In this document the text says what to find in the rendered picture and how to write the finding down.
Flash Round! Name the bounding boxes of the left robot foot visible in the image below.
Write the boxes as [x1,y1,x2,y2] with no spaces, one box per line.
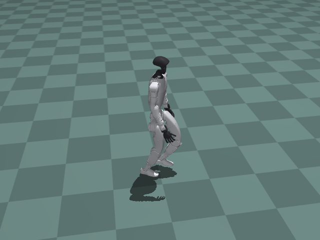
[156,158,174,166]

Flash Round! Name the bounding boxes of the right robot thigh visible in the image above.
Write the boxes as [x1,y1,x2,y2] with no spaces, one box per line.
[148,119,165,156]

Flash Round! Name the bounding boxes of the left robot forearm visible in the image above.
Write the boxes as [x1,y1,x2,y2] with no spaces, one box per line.
[163,91,169,108]

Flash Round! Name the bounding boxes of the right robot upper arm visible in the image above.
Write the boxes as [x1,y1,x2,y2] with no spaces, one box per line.
[149,82,159,112]

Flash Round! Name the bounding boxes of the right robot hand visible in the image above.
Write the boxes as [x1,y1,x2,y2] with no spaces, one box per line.
[161,124,176,143]

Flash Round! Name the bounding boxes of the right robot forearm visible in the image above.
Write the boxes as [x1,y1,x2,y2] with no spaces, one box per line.
[151,106,166,131]

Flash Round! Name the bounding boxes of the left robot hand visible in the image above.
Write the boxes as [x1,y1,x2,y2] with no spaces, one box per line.
[164,103,175,117]

